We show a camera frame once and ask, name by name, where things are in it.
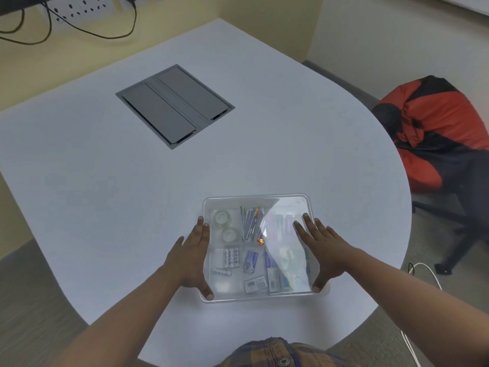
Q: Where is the black looped cable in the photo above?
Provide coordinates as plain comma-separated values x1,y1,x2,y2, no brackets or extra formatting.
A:
0,4,53,46

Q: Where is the blue white packet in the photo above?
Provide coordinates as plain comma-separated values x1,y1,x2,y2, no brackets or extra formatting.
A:
264,250,282,293

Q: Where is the clear plastic box lid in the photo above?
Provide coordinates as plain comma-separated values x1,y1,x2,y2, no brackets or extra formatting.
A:
202,193,316,296

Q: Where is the white wall socket panel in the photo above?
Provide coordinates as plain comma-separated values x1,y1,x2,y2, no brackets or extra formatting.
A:
49,0,112,24

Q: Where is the pastel sticky notes pad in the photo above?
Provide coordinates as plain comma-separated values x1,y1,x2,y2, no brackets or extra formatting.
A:
266,213,303,242

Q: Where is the black office chair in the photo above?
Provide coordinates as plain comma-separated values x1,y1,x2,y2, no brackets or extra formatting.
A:
412,147,489,276

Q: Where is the grey table cable hatch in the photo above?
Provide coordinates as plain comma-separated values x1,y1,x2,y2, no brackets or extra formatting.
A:
116,64,235,150

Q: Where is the small grey staple box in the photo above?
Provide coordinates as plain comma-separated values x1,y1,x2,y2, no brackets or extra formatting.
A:
245,275,268,293

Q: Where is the white green packet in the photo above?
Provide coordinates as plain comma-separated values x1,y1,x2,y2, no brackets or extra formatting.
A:
279,246,311,292

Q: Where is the white floor cable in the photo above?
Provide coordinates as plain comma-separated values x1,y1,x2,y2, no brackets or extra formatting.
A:
400,262,444,367

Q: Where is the clear plastic storage box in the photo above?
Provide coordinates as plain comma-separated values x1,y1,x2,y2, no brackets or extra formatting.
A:
202,193,321,303

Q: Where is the black power cable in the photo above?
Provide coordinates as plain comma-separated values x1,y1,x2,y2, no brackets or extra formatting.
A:
45,0,138,40

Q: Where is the person's right hand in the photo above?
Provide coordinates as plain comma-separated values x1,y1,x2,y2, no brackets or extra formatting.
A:
293,213,358,294

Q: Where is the red black bean bag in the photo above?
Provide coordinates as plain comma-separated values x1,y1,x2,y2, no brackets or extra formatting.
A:
372,75,489,194

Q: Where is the person's left hand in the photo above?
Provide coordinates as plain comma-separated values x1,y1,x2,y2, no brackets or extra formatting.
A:
163,217,214,302

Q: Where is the plaid shirt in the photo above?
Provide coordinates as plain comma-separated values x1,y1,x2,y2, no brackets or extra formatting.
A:
217,337,346,367

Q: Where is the bunch of coloured pens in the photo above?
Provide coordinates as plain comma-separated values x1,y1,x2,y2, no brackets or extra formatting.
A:
239,206,264,241

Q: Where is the person's left forearm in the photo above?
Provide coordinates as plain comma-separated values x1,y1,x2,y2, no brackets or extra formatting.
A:
49,267,184,367

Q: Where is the person's right forearm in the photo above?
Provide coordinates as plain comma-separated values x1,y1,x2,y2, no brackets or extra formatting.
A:
336,246,489,367

